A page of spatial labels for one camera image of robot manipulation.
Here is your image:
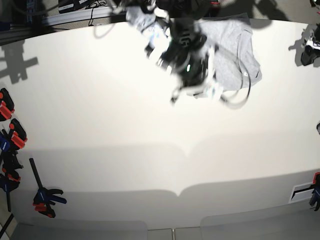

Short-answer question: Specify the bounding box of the grey T-shirt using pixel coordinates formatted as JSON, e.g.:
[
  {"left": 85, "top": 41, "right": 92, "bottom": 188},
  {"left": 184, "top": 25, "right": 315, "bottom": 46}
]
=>
[{"left": 133, "top": 18, "right": 262, "bottom": 104}]

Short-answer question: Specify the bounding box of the orange black clamp lower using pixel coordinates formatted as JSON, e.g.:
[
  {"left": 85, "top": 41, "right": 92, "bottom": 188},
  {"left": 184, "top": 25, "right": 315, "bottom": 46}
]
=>
[{"left": 9, "top": 118, "right": 28, "bottom": 151}]

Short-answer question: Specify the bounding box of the aluminium frame rail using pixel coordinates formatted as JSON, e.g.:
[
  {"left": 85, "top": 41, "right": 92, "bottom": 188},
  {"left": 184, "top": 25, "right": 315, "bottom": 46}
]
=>
[{"left": 0, "top": 6, "right": 126, "bottom": 46}]

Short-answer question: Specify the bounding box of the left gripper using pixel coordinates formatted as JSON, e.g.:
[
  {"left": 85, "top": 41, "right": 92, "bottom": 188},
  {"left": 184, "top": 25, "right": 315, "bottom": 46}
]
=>
[{"left": 300, "top": 24, "right": 320, "bottom": 66}]

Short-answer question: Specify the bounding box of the orange black clamp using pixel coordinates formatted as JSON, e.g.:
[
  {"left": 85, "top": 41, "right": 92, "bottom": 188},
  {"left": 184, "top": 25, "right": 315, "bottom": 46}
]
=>
[
  {"left": 9, "top": 118, "right": 28, "bottom": 151},
  {"left": 0, "top": 87, "right": 15, "bottom": 122}
]

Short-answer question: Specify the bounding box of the black camera cable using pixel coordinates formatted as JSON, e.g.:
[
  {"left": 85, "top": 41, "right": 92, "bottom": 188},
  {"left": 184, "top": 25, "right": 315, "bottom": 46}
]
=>
[{"left": 217, "top": 32, "right": 252, "bottom": 110}]

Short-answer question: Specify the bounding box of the blue bar clamp left edge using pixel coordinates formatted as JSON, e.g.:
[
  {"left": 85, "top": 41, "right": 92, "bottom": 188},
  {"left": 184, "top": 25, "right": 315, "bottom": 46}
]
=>
[{"left": 0, "top": 129, "right": 23, "bottom": 212}]

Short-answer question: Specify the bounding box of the blue orange bar clamp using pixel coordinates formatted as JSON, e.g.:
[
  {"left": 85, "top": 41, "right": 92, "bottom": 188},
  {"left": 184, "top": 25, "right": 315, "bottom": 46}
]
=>
[{"left": 29, "top": 158, "right": 67, "bottom": 218}]

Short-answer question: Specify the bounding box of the white black label card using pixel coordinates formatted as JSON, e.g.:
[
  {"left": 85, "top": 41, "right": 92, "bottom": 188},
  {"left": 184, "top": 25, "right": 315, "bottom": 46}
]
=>
[{"left": 288, "top": 182, "right": 313, "bottom": 204}]

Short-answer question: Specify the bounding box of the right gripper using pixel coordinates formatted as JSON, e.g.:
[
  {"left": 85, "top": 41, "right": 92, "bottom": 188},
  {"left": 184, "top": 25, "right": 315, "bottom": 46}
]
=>
[{"left": 170, "top": 56, "right": 209, "bottom": 105}]

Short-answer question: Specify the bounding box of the blue clamp right edge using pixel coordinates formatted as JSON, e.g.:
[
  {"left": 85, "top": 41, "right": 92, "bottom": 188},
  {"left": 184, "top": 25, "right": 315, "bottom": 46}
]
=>
[{"left": 309, "top": 172, "right": 320, "bottom": 212}]

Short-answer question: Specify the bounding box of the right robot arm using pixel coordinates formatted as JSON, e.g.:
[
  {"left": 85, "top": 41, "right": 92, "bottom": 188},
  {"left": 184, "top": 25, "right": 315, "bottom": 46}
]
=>
[{"left": 113, "top": 0, "right": 212, "bottom": 104}]

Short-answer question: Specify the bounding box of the orange black clamp upper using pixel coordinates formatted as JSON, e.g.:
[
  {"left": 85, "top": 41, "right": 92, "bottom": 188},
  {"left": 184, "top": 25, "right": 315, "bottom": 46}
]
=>
[{"left": 0, "top": 87, "right": 15, "bottom": 122}]

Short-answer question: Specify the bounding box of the black camera mount overhead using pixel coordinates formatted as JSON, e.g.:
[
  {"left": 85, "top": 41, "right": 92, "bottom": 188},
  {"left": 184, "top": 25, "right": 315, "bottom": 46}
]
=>
[{"left": 156, "top": 0, "right": 221, "bottom": 20}]

